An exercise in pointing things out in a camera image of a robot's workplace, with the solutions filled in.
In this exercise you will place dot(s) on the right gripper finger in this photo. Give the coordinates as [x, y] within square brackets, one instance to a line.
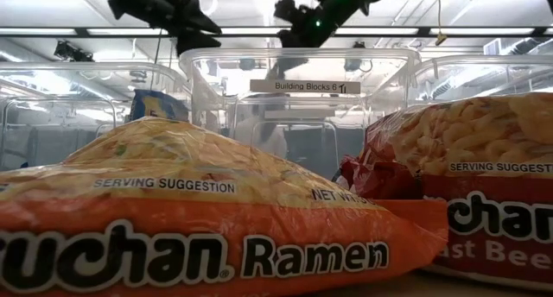
[287, 66]

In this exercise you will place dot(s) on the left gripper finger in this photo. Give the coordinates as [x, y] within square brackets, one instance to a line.
[190, 23]
[192, 43]

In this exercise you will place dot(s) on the blue Maruchan ramen pack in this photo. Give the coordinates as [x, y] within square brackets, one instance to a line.
[155, 105]

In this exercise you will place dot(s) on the orange Maruchan chicken ramen pack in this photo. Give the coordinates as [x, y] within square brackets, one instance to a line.
[173, 228]

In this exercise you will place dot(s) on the red Maruchan beef ramen pack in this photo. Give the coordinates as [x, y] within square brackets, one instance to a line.
[488, 228]

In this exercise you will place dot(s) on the clear plastic bin with label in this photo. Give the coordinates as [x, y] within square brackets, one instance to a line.
[304, 86]

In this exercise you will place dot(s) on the black ceiling device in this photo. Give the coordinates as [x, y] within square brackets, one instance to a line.
[69, 51]
[358, 44]

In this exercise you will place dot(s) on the person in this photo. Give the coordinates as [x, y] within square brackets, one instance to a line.
[259, 137]

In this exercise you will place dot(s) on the white ceiling vent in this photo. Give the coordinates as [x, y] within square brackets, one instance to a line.
[492, 48]

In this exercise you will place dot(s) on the black overhead frame bar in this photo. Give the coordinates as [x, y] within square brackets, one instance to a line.
[424, 31]

